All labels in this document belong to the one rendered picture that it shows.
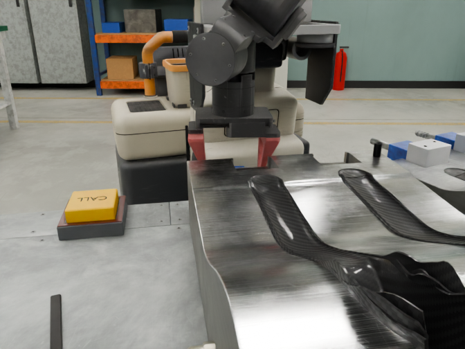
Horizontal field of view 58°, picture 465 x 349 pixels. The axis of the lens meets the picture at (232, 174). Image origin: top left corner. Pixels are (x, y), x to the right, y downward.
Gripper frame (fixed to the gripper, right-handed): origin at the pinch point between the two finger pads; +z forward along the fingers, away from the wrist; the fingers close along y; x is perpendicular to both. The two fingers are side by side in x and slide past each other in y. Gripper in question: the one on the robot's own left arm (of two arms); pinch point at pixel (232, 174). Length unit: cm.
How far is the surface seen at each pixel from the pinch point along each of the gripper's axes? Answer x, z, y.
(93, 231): -8.6, 3.9, -18.1
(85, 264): -14.3, 4.8, -17.8
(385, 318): -40.5, -9.1, 4.4
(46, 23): 514, 2, -199
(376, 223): -21.8, -3.7, 12.1
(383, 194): -15.7, -3.7, 15.3
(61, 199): 174, 85, -89
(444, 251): -33.2, -7.9, 11.6
